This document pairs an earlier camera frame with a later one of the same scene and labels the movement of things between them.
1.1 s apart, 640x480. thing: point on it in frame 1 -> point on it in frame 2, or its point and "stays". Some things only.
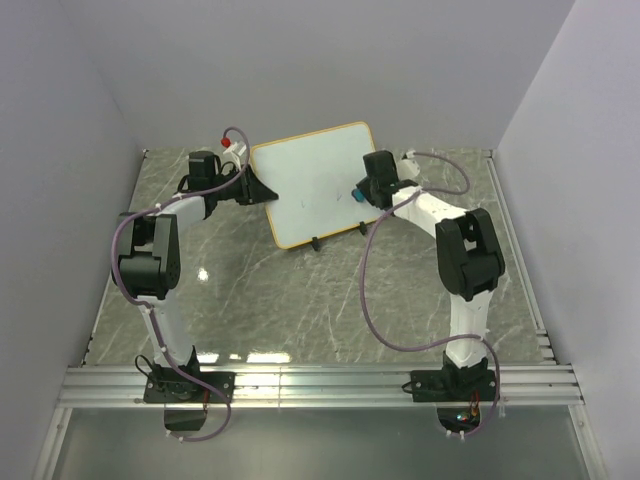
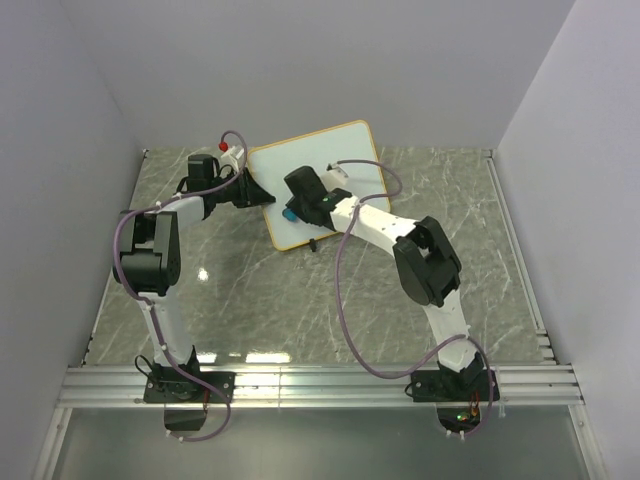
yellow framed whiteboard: [314, 176] stays
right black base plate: [470, 385] stays
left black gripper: [253, 191] stays
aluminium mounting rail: [317, 385] stays
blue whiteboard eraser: [358, 195] -> [290, 215]
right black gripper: [364, 186] -> [294, 206]
